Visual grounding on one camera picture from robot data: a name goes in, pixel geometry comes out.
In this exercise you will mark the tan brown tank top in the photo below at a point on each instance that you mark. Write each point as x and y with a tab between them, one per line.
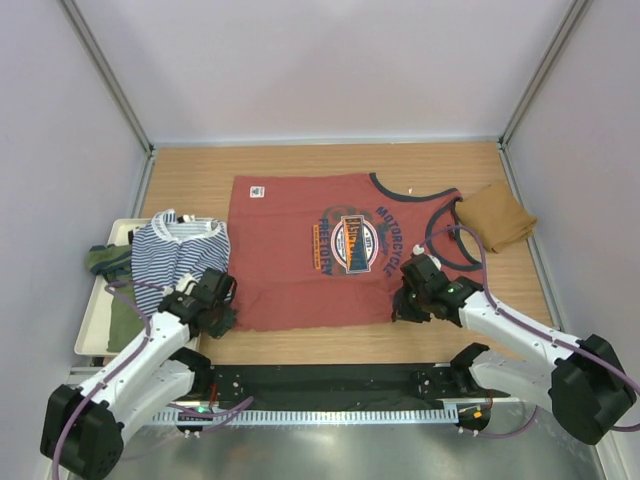
497	217

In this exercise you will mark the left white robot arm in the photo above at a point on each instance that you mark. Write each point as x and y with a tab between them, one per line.
87	426

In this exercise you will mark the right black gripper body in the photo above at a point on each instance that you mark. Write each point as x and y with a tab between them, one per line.
423	293

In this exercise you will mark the aluminium frame post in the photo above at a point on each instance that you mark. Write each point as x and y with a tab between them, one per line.
100	62
559	41

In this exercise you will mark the blue white striped top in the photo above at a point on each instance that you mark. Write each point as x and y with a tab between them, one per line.
170	247

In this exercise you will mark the right aluminium frame post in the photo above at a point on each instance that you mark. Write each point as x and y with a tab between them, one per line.
559	41

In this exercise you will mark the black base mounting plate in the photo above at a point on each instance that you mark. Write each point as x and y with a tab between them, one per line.
339	388

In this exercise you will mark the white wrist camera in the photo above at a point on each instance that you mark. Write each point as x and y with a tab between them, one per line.
186	284
419	250

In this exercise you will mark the left aluminium frame post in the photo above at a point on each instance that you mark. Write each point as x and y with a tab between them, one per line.
100	62

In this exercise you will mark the slotted grey cable duct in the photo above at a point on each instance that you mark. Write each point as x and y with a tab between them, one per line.
250	418

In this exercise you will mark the olive green tank top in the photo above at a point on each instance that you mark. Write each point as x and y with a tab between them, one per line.
113	264

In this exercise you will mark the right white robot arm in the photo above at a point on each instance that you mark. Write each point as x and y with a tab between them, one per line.
581	382

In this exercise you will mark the red graphic tank top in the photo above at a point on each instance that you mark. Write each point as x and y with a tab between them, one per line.
310	252

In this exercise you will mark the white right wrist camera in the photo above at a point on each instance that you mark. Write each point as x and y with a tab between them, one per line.
419	250

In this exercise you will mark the white plastic tray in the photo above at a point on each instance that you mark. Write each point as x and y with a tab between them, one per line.
94	332

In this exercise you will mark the aluminium front rail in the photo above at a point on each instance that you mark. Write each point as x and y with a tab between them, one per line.
78	375

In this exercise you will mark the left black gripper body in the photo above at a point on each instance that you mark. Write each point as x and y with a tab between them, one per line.
223	318

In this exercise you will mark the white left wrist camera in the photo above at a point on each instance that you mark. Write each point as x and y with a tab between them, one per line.
186	284

